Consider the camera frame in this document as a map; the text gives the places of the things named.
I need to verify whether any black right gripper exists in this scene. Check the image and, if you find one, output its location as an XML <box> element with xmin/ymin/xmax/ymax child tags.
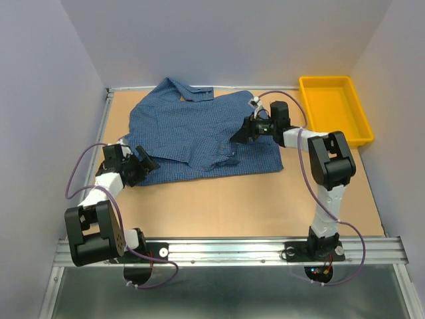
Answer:
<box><xmin>229</xmin><ymin>111</ymin><xmax>276</xmax><ymax>144</ymax></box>

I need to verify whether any blue checked long sleeve shirt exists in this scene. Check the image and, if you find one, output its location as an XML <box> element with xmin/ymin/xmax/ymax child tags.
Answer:
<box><xmin>126</xmin><ymin>78</ymin><xmax>284</xmax><ymax>186</ymax></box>

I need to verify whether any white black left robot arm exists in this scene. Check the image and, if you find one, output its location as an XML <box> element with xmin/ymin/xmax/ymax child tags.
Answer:
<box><xmin>64</xmin><ymin>139</ymin><xmax>160</xmax><ymax>266</ymax></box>

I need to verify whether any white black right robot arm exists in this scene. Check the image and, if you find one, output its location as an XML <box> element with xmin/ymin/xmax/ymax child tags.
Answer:
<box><xmin>230</xmin><ymin>97</ymin><xmax>356</xmax><ymax>262</ymax></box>

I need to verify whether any yellow plastic bin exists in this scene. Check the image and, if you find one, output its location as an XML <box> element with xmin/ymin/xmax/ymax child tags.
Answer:
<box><xmin>299</xmin><ymin>76</ymin><xmax>375</xmax><ymax>148</ymax></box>

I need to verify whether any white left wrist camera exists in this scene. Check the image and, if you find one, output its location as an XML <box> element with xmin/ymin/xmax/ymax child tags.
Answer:
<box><xmin>116</xmin><ymin>137</ymin><xmax>132</xmax><ymax>158</ymax></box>

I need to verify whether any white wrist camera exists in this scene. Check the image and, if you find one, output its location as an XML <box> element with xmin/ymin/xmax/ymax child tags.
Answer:
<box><xmin>248</xmin><ymin>96</ymin><xmax>264</xmax><ymax>118</ymax></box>
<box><xmin>116</xmin><ymin>137</ymin><xmax>132</xmax><ymax>158</ymax></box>

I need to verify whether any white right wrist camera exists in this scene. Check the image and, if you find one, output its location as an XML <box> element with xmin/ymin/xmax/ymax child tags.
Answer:
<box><xmin>248</xmin><ymin>96</ymin><xmax>264</xmax><ymax>118</ymax></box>

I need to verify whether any aluminium left side rail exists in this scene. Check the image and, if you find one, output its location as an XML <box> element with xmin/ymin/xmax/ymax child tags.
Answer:
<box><xmin>65</xmin><ymin>92</ymin><xmax>114</xmax><ymax>206</ymax></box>

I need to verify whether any aluminium rail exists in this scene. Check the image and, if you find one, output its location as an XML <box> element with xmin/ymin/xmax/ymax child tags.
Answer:
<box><xmin>54</xmin><ymin>236</ymin><xmax>408</xmax><ymax>266</ymax></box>
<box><xmin>107</xmin><ymin>85</ymin><xmax>299</xmax><ymax>93</ymax></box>
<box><xmin>65</xmin><ymin>92</ymin><xmax>114</xmax><ymax>206</ymax></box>

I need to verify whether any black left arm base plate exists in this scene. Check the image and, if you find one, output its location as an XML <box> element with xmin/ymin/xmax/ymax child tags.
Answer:
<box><xmin>124</xmin><ymin>242</ymin><xmax>169</xmax><ymax>264</ymax></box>

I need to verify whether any aluminium back rail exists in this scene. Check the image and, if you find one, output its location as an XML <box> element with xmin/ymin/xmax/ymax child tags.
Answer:
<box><xmin>107</xmin><ymin>85</ymin><xmax>299</xmax><ymax>93</ymax></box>

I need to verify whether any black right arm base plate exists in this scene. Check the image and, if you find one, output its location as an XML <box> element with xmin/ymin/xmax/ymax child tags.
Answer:
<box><xmin>283</xmin><ymin>241</ymin><xmax>346</xmax><ymax>263</ymax></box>

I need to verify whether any aluminium front rail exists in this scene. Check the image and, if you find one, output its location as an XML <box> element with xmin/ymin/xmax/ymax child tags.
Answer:
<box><xmin>54</xmin><ymin>236</ymin><xmax>408</xmax><ymax>266</ymax></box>

